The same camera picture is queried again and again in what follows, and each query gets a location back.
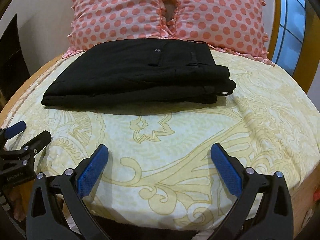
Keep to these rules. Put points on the pink polka-dot pillow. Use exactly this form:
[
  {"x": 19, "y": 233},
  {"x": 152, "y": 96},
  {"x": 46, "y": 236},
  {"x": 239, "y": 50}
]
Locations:
[
  {"x": 231, "y": 26},
  {"x": 99, "y": 21}
]

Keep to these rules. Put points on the dark wooden side furniture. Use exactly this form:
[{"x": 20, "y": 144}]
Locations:
[{"x": 14, "y": 71}]

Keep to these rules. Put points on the cream patterned bedsheet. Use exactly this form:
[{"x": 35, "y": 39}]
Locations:
[{"x": 159, "y": 173}]

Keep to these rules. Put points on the black pants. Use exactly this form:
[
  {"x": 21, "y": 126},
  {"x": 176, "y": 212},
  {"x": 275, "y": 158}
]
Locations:
[{"x": 140, "y": 70}]

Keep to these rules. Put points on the left pink polka-dot pillow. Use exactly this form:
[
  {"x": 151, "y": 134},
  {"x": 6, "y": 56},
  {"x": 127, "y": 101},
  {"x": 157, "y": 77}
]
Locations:
[{"x": 99, "y": 21}]

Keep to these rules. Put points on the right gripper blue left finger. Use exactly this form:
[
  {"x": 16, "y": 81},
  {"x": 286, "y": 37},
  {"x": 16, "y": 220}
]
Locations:
[{"x": 45, "y": 219}]

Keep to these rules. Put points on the wooden framed window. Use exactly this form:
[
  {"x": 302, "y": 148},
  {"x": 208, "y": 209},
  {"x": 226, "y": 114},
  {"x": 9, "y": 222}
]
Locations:
[{"x": 294, "y": 44}]

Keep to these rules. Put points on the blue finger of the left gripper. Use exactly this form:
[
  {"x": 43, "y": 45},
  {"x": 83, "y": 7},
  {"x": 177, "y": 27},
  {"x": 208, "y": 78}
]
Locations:
[
  {"x": 34, "y": 146},
  {"x": 9, "y": 132}
]

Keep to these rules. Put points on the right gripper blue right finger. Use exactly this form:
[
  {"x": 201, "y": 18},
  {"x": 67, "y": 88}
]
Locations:
[{"x": 263, "y": 208}]

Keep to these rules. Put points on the right pink polka-dot pillow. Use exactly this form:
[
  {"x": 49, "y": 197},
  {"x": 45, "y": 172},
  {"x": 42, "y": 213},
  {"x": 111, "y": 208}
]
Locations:
[{"x": 231, "y": 26}]

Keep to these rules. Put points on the person's left hand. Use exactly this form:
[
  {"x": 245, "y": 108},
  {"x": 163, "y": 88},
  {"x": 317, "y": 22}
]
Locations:
[{"x": 20, "y": 196}]

